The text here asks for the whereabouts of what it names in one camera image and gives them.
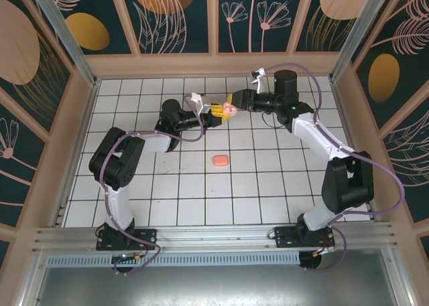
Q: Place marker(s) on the steel sheet panel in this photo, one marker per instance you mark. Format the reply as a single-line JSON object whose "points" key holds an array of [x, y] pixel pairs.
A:
{"points": [[214, 286]]}

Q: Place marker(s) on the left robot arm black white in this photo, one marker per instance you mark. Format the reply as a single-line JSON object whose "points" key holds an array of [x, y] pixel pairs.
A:
{"points": [[119, 205]]}

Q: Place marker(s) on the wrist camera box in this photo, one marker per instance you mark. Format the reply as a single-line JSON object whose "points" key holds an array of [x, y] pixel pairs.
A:
{"points": [[205, 105], [258, 74]]}

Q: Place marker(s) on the aluminium corner post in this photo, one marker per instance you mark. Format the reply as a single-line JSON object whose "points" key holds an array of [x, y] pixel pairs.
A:
{"points": [[355, 35], [71, 41]]}

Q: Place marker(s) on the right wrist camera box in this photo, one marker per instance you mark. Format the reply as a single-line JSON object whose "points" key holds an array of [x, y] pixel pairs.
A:
{"points": [[258, 74]]}

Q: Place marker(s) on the coral earbud charging case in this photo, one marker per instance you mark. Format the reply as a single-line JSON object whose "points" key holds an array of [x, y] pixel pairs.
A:
{"points": [[220, 160]]}

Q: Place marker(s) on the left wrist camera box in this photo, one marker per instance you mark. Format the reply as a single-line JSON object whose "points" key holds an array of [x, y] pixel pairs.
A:
{"points": [[205, 105]]}

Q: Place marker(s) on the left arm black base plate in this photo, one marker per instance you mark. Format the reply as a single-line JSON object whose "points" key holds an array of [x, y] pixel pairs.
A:
{"points": [[147, 235]]}

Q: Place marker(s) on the aluminium frame rail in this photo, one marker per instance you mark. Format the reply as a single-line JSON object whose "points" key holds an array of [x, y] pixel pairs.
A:
{"points": [[214, 235]]}

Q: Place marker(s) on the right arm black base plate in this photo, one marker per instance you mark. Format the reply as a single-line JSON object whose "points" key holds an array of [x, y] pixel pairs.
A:
{"points": [[285, 237]]}

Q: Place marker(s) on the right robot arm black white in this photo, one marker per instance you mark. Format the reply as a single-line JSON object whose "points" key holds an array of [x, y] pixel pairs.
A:
{"points": [[321, 138]]}

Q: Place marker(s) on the pale pink earbud charging case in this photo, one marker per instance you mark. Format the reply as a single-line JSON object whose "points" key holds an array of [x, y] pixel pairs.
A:
{"points": [[230, 109]]}

